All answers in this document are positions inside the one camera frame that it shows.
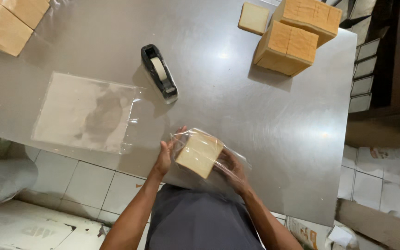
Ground sliced bread portion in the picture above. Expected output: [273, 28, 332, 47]
[175, 129, 224, 179]

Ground sliced bread loaf block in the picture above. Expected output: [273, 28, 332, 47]
[253, 20, 319, 78]
[272, 0, 343, 48]

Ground bagged bread loaf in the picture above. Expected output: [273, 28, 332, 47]
[0, 0, 51, 30]
[0, 0, 34, 57]

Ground printed paper sack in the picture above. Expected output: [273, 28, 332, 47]
[285, 216, 332, 250]

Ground metal tray rack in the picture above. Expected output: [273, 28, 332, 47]
[339, 0, 381, 114]

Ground person's left hand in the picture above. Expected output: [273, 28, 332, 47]
[154, 126, 188, 176]

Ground black tape dispenser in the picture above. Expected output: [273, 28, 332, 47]
[141, 44, 179, 105]

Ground clear plastic bread bag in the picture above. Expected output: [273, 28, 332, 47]
[169, 127, 253, 198]

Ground person's grey shirt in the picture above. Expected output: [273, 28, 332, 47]
[145, 183, 266, 250]

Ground stack of clear plastic bags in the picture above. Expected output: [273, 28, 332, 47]
[31, 71, 142, 155]

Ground white sack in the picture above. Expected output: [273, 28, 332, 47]
[0, 158, 39, 213]

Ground white flat carton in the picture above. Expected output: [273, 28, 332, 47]
[0, 200, 110, 250]

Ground person's right hand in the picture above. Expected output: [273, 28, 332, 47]
[214, 148, 251, 196]

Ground single bread slice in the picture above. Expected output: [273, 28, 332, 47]
[238, 2, 270, 36]

